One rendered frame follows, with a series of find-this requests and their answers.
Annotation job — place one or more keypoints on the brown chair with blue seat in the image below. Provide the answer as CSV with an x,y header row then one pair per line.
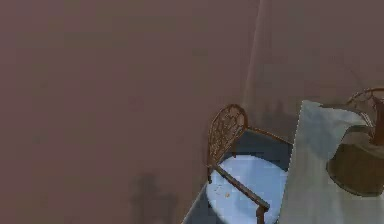
x,y
243,183

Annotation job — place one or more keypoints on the pale grey table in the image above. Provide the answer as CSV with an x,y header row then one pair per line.
x,y
310,173

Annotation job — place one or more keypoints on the brown round pot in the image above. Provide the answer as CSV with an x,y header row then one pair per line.
x,y
358,166

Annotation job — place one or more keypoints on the brown wooden chair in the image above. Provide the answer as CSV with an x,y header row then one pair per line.
x,y
376,110

